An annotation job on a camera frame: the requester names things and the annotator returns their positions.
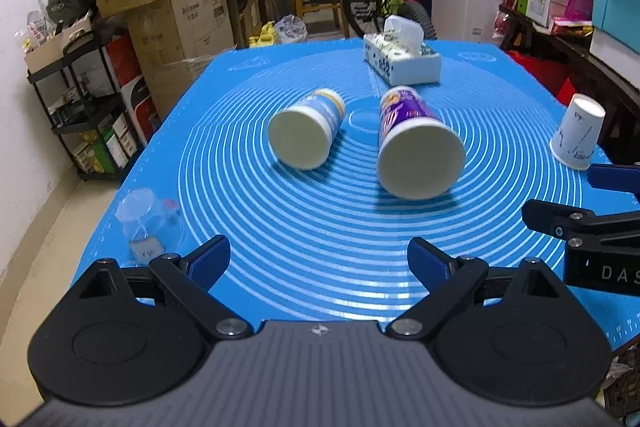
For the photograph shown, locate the blue white paper cup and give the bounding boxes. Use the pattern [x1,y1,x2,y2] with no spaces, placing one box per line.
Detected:
[268,88,346,170]

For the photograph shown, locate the clear plastic measuring cup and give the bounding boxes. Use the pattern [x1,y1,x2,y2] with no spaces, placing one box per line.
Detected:
[115,187,184,263]

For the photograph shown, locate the purple paper cup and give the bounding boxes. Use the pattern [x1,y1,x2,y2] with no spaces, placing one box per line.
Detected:
[376,86,465,200]

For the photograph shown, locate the blue silicone mat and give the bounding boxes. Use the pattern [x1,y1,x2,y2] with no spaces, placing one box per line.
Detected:
[70,37,640,356]

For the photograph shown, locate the black shelf rack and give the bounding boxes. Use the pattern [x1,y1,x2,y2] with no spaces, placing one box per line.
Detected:
[27,30,142,183]

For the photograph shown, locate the tissue box with tissue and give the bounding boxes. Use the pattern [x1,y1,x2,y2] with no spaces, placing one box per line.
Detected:
[362,15,442,87]

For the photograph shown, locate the large cardboard box bottom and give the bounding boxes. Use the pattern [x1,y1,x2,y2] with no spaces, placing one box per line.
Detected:
[126,0,235,119]

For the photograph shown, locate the yellow toy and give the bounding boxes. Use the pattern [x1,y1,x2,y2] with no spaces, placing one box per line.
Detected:
[248,20,280,48]

